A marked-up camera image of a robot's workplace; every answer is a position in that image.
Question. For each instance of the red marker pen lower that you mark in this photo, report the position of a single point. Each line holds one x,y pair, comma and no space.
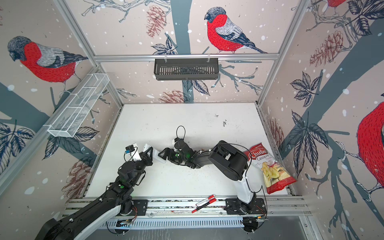
204,205

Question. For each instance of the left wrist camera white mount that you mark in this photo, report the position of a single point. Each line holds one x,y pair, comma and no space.
131,153

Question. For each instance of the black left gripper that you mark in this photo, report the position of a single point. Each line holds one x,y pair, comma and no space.
145,158

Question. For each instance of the aluminium frame corner post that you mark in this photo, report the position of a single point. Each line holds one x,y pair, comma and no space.
80,36

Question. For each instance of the aluminium horizontal crossbar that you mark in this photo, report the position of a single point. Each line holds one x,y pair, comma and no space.
150,58

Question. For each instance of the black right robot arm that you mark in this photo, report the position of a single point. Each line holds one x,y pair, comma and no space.
232,162

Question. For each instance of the red marker pen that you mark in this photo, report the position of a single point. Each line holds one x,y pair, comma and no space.
205,200
204,205

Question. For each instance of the white wire mesh basket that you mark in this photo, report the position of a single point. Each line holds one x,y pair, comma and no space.
71,118

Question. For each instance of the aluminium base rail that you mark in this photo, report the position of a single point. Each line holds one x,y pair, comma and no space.
177,213

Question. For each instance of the red marker pen upper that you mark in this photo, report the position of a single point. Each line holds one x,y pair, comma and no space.
205,200

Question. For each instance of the red chips bag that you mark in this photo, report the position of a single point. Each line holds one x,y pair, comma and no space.
275,176

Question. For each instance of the black wall basket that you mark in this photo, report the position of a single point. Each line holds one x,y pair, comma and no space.
186,69

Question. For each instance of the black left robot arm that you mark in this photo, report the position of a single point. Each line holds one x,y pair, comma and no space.
117,200

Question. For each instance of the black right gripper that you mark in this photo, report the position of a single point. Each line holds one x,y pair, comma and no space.
171,156

